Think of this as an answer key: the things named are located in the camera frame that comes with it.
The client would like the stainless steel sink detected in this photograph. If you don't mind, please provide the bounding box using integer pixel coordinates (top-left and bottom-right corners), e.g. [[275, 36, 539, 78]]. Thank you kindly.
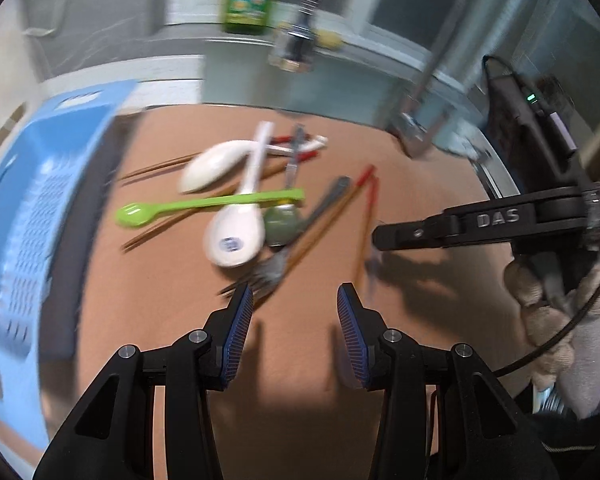
[[202, 41, 519, 197]]

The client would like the metal fork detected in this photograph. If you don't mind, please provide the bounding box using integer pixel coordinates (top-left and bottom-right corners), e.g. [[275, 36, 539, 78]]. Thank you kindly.
[[219, 176, 351, 302]]

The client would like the blue plastic utensil basket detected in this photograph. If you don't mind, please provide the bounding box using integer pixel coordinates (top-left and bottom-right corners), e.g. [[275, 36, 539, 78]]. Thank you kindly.
[[0, 80, 137, 448]]

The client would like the black camera box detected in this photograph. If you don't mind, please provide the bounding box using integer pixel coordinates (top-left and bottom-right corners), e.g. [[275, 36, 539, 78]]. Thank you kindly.
[[482, 55, 588, 193]]

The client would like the green plastic fork spoon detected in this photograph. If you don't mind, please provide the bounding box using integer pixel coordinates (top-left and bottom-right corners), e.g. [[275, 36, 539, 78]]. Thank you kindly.
[[114, 188, 306, 229]]

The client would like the chrome kitchen faucet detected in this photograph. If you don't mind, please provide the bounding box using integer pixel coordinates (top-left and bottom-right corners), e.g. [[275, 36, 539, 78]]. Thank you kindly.
[[268, 0, 470, 158]]

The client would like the yellow sponge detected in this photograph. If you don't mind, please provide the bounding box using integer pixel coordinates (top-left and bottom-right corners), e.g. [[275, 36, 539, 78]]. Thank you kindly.
[[315, 29, 343, 51]]

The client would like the white ceramic spoon with logo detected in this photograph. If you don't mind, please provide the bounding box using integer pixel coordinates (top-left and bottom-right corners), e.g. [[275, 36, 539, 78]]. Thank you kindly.
[[204, 122, 274, 268]]

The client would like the beige gloved hand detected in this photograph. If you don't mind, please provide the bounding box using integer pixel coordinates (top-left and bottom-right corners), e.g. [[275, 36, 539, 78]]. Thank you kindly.
[[503, 254, 600, 419]]

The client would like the plain white ceramic spoon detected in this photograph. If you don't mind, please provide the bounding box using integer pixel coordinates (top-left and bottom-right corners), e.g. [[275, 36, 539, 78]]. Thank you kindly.
[[178, 136, 328, 194]]

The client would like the metal spoon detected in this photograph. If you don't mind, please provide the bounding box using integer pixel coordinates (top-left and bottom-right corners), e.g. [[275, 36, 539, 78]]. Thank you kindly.
[[263, 125, 306, 248]]

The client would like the black cable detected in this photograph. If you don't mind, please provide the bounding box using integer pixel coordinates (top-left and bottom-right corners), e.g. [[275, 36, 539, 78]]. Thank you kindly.
[[492, 259, 600, 378]]

